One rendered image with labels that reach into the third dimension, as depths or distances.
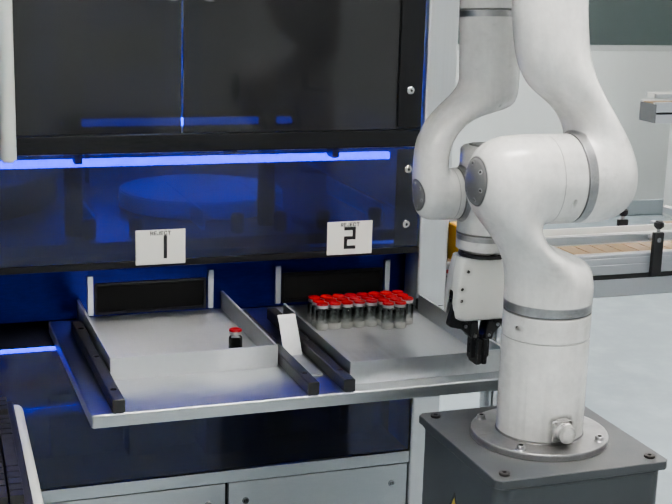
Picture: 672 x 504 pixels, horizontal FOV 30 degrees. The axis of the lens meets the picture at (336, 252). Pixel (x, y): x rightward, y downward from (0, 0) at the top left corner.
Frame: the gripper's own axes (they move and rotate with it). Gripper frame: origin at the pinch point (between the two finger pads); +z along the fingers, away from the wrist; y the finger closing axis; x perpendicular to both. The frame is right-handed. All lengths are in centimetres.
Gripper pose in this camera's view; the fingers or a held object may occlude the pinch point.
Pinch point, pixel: (477, 349)
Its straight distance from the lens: 193.7
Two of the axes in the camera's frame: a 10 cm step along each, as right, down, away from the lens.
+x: 3.4, 2.2, -9.2
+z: -0.3, 9.7, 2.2
